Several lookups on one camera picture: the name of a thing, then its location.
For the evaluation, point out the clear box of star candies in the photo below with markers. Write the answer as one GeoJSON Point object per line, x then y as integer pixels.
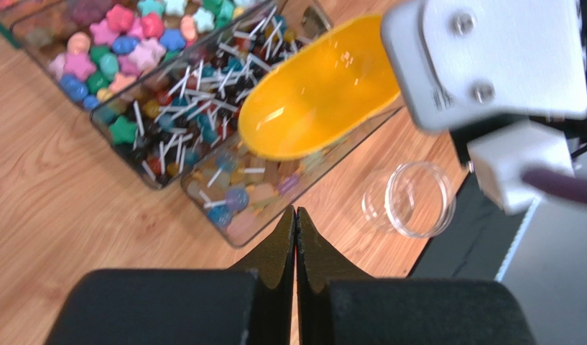
{"type": "Point", "coordinates": [94, 49]}

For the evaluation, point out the clear box of lollipops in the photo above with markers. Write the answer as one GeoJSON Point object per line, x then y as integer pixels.
{"type": "Point", "coordinates": [162, 125]}

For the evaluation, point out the clear round jar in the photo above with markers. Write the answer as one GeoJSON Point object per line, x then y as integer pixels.
{"type": "Point", "coordinates": [414, 199]}

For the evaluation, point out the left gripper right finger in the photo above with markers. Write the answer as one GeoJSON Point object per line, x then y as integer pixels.
{"type": "Point", "coordinates": [318, 263]}

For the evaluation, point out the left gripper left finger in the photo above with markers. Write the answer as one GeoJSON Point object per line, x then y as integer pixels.
{"type": "Point", "coordinates": [272, 264]}

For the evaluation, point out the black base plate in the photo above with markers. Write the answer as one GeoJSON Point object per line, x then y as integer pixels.
{"type": "Point", "coordinates": [478, 242]}

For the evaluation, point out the yellow plastic scoop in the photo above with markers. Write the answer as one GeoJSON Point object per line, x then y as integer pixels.
{"type": "Point", "coordinates": [315, 97]}

